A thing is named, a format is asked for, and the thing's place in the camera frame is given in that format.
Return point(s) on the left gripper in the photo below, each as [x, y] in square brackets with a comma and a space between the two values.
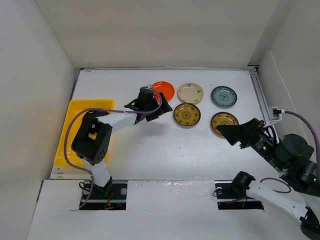
[164, 109]

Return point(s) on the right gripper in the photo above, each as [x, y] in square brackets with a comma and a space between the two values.
[242, 132]

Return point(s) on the orange plate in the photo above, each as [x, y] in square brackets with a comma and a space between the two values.
[166, 88]

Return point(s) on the brown gold patterned plate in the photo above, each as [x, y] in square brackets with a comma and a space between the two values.
[186, 115]

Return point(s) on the cream plate with calligraphy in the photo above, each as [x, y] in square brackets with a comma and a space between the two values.
[190, 93]

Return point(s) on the blue white porcelain plate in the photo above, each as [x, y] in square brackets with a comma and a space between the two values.
[224, 96]

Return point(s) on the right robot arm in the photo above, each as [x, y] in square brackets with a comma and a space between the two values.
[291, 158]

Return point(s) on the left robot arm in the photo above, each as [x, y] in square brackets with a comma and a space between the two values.
[92, 139]

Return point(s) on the aluminium rail right side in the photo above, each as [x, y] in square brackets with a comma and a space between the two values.
[267, 111]

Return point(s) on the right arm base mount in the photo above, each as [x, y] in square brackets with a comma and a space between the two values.
[231, 194]

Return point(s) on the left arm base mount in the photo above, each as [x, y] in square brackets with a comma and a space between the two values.
[115, 198]

